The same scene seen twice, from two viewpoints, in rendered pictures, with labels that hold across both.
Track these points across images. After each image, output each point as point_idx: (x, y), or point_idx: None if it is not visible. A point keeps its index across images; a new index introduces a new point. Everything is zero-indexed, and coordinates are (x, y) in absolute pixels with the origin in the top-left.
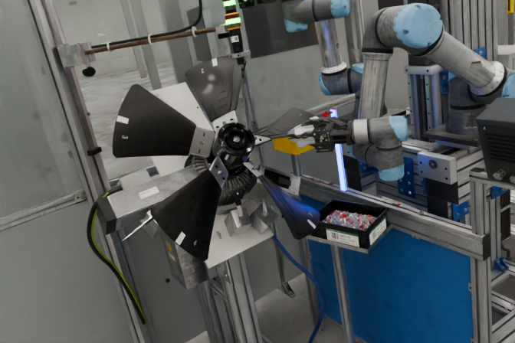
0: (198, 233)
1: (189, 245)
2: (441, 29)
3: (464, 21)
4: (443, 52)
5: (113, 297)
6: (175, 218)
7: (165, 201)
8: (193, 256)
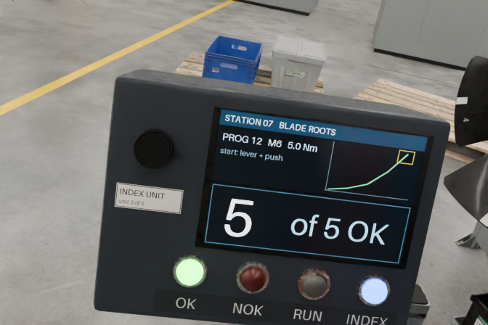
0: (477, 118)
1: (460, 114)
2: None
3: None
4: None
5: None
6: (474, 80)
7: (485, 61)
8: (454, 127)
